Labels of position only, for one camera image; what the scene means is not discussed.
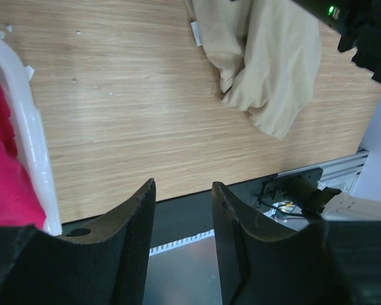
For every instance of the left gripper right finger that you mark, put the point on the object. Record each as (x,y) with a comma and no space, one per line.
(261,261)

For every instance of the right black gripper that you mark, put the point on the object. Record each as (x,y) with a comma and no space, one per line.
(359,25)

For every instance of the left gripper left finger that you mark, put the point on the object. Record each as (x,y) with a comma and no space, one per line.
(102,262)

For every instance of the beige t shirt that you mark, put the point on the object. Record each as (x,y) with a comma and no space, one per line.
(268,54)

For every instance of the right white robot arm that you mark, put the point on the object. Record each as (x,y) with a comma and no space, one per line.
(335,205)

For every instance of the pink t shirt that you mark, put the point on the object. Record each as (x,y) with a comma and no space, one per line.
(19,205)

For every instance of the white plastic laundry basket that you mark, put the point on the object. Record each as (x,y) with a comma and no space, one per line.
(29,133)

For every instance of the aluminium front rail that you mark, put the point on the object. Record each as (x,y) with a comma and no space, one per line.
(343,173)

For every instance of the white slotted cable duct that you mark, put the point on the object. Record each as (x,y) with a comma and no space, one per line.
(180,243)

